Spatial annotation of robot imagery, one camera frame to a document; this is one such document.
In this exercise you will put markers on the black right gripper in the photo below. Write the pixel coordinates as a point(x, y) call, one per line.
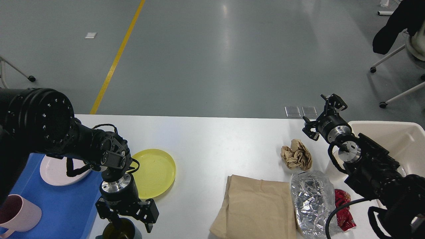
point(329, 125)

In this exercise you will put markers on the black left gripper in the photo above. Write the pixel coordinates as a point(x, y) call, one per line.
point(121, 198)

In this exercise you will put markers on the dark teal mug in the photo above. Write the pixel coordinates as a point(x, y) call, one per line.
point(126, 231)

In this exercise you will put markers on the yellow plate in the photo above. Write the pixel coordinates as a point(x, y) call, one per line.
point(156, 173)

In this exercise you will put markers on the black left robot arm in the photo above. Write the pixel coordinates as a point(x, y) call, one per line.
point(42, 120)

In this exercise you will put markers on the right floor outlet cover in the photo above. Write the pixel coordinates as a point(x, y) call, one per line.
point(309, 112)

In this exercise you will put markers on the floor outlet cover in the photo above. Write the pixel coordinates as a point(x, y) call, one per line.
point(309, 112)
point(292, 112)

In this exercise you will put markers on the left floor outlet cover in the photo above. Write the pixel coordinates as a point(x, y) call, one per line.
point(292, 112)

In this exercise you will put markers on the crumpled brown paper ball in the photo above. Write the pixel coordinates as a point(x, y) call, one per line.
point(296, 156)

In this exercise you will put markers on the blue plastic tray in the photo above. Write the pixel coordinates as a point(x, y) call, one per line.
point(68, 212)

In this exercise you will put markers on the crumpled silver foil bag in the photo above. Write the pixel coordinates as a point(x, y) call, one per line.
point(313, 199)

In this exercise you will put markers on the white plastic bin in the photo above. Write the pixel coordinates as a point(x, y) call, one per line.
point(405, 142)

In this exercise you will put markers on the pink plate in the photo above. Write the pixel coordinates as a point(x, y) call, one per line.
point(53, 172)

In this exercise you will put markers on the red snack wrapper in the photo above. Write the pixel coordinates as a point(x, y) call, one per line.
point(344, 217)

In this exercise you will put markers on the pink mug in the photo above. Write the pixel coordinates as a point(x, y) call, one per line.
point(18, 215)

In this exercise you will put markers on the white office chair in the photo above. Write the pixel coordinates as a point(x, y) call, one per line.
point(414, 46)

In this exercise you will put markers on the brown paper bag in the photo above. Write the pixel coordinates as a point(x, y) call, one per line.
point(255, 209)

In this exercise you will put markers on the white rolling rack leg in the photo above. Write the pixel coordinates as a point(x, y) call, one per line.
point(3, 63)

